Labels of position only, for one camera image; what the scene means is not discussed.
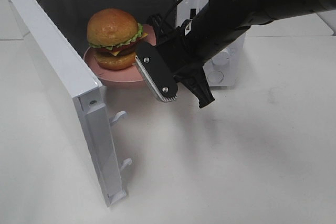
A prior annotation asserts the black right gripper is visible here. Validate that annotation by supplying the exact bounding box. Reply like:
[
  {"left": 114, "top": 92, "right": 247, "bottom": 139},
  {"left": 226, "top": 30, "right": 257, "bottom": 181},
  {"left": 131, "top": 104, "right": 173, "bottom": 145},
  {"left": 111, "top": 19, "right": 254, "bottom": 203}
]
[{"left": 146, "top": 14, "right": 215, "bottom": 108}]

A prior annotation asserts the white dial knob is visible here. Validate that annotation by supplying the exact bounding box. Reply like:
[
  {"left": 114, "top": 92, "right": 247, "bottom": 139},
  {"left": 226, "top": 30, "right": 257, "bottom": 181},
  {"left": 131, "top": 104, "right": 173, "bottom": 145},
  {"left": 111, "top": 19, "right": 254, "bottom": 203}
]
[{"left": 212, "top": 50, "right": 230, "bottom": 66}]

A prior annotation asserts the round white door button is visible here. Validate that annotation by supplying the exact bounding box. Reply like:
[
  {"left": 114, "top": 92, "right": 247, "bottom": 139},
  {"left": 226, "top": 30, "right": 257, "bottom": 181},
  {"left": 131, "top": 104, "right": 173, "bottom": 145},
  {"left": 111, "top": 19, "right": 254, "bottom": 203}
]
[{"left": 207, "top": 71, "right": 224, "bottom": 84}]

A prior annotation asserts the pink round plate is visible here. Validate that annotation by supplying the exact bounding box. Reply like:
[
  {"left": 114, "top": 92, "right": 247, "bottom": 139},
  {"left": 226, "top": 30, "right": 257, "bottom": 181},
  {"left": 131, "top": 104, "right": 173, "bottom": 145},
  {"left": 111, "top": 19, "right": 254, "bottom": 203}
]
[{"left": 84, "top": 25, "right": 156, "bottom": 86}]

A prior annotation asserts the toy burger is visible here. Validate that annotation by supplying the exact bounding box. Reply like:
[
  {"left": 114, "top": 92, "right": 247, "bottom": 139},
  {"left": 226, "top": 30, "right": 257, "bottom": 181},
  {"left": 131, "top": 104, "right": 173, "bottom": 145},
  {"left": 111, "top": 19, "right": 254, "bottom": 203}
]
[{"left": 87, "top": 8, "right": 148, "bottom": 70}]

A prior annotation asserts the white microwave door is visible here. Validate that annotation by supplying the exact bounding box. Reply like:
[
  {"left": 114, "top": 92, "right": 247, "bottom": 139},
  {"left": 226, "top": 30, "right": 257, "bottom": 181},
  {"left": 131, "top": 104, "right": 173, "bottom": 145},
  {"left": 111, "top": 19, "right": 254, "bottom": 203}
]
[{"left": 8, "top": 0, "right": 132, "bottom": 206}]

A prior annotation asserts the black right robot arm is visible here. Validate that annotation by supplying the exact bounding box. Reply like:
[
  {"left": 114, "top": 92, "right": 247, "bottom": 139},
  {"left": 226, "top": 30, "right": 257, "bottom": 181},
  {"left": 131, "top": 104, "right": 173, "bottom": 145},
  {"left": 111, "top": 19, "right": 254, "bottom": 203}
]
[{"left": 137, "top": 0, "right": 335, "bottom": 108}]

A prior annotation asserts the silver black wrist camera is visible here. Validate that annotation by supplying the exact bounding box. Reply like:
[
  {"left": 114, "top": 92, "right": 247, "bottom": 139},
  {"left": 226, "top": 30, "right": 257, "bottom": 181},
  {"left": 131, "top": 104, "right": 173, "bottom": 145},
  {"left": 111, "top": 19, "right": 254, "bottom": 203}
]
[{"left": 135, "top": 42, "right": 178, "bottom": 102}]

